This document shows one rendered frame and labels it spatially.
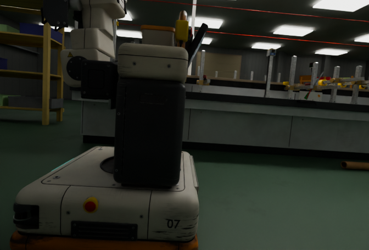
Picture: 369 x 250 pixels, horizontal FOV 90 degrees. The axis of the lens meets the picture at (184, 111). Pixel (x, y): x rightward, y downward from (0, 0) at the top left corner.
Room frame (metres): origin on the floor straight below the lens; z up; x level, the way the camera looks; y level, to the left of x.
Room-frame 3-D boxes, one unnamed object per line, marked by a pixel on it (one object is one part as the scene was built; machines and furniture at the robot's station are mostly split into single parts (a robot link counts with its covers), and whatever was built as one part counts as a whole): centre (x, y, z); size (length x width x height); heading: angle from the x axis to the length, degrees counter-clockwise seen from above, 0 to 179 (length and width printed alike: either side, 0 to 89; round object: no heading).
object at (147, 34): (0.92, 0.14, 0.87); 0.23 x 0.15 x 0.11; 2
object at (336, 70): (2.08, -1.65, 0.86); 0.04 x 0.04 x 0.48; 3
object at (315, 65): (2.07, -1.40, 0.89); 0.04 x 0.04 x 0.48; 3
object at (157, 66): (0.92, 0.16, 0.59); 0.55 x 0.34 x 0.83; 2
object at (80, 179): (0.91, 0.26, 0.16); 0.67 x 0.64 x 0.25; 92
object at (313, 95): (2.04, -1.37, 0.75); 0.26 x 0.01 x 0.10; 93
